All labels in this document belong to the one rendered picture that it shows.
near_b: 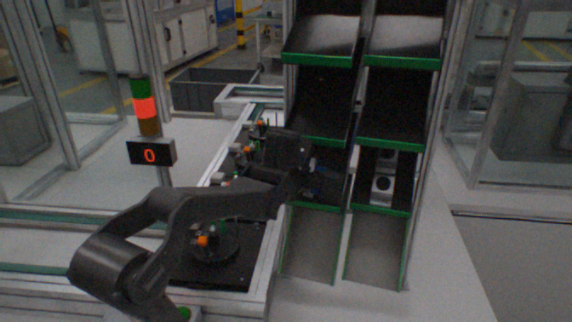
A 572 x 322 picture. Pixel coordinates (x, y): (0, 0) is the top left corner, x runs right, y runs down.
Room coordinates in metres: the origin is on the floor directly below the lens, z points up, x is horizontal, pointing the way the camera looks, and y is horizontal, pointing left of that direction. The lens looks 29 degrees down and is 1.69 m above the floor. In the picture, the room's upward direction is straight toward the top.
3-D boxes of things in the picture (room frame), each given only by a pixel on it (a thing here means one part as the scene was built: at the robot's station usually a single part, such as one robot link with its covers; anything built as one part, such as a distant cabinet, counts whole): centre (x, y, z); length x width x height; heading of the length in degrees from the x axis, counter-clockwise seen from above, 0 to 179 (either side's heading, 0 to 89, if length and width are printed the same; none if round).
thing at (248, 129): (1.54, 0.11, 1.01); 0.24 x 0.24 x 0.13; 83
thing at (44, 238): (0.86, 0.50, 0.91); 0.84 x 0.28 x 0.10; 83
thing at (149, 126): (0.94, 0.38, 1.28); 0.05 x 0.05 x 0.05
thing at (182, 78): (2.91, 0.56, 0.73); 0.62 x 0.42 x 0.23; 83
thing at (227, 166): (1.29, 0.14, 1.01); 0.24 x 0.24 x 0.13; 83
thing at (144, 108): (0.94, 0.38, 1.33); 0.05 x 0.05 x 0.05
